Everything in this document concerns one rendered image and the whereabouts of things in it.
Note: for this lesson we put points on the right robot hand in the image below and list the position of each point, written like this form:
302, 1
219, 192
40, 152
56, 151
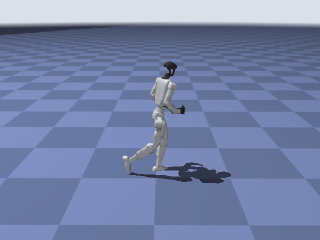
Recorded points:
182, 110

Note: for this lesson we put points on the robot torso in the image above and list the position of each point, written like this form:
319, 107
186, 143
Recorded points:
160, 94

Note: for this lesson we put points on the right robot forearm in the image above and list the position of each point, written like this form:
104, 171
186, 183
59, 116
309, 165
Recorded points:
171, 108

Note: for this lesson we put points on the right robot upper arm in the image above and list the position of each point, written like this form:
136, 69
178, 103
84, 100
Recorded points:
171, 88

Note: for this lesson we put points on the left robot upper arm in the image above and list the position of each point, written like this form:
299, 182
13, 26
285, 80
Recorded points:
153, 91

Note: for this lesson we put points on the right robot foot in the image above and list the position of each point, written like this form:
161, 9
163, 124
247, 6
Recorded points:
127, 164

